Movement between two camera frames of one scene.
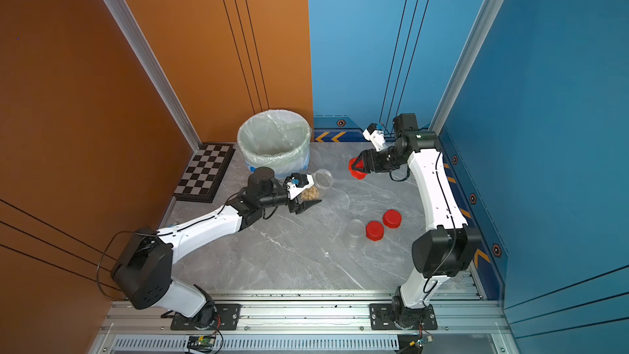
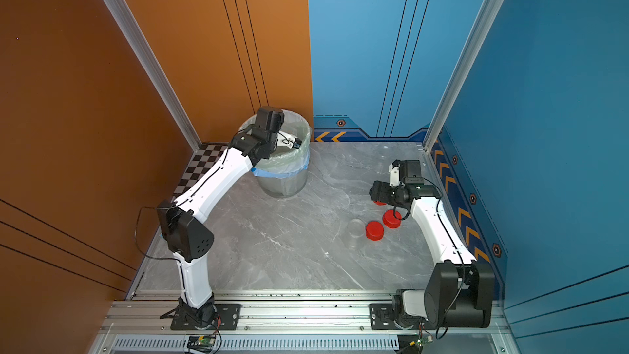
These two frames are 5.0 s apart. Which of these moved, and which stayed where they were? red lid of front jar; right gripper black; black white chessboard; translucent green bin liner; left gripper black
Moved: left gripper black; right gripper black
Stayed: translucent green bin liner; black white chessboard; red lid of front jar
